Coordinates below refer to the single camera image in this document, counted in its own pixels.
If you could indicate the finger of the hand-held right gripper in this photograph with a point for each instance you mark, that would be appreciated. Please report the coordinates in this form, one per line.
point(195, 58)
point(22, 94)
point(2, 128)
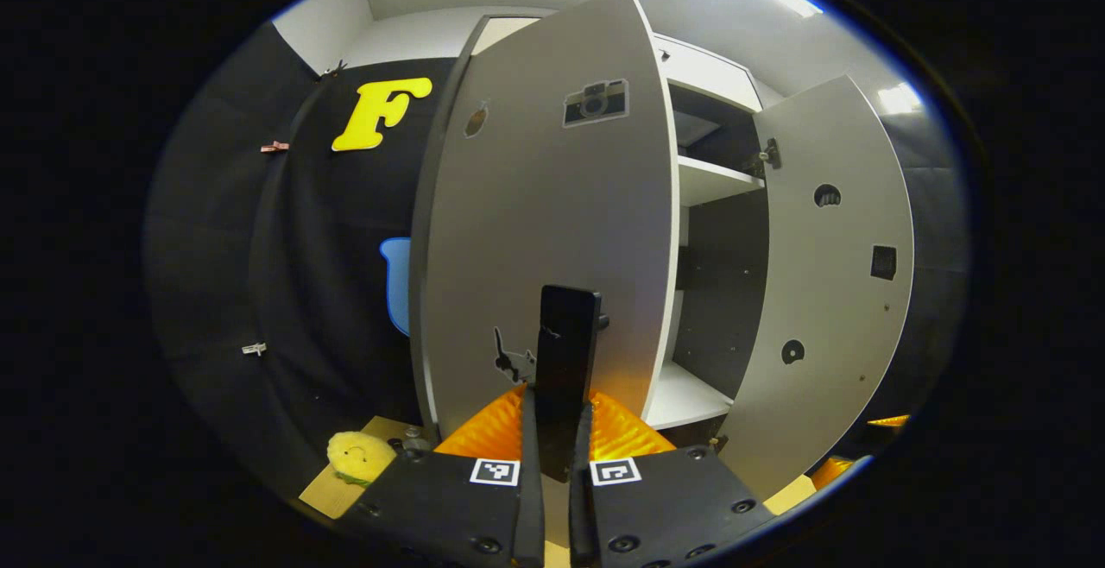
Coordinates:
point(889, 420)
point(830, 471)

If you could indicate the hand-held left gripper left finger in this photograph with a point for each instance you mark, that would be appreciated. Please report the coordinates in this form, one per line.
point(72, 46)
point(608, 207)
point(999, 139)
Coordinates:
point(531, 508)

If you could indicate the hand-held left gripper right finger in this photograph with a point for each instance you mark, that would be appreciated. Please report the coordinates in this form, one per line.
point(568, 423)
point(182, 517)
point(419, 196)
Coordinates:
point(580, 508)

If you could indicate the beige cabinet door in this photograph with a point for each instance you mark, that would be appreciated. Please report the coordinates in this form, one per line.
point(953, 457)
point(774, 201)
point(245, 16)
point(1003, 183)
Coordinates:
point(829, 292)
point(535, 205)

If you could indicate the beige double-door shoe cabinet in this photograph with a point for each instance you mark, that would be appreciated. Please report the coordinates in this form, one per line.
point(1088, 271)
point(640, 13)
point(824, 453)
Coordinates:
point(725, 309)

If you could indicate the metal door hinge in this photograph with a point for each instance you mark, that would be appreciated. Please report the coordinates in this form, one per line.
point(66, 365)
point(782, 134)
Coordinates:
point(719, 443)
point(770, 156)

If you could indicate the white cabinet shelf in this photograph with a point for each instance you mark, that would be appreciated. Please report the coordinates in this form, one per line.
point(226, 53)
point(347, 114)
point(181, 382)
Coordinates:
point(682, 395)
point(708, 181)

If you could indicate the yellow plush toy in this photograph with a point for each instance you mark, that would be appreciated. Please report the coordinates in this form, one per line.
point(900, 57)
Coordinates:
point(358, 456)

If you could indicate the white clip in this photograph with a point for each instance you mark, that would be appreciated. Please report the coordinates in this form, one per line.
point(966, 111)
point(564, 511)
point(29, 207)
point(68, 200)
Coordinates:
point(254, 349)

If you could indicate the small ceiling light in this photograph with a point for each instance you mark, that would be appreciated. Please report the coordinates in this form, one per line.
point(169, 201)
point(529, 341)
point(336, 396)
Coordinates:
point(899, 98)

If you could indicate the black backdrop cloth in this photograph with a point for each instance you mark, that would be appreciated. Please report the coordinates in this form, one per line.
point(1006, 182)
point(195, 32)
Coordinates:
point(285, 292)

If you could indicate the pink clip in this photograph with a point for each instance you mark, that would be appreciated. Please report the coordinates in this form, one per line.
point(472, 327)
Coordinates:
point(274, 147)

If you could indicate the black binder clip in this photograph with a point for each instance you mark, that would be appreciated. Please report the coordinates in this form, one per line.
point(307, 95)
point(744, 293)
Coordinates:
point(335, 69)

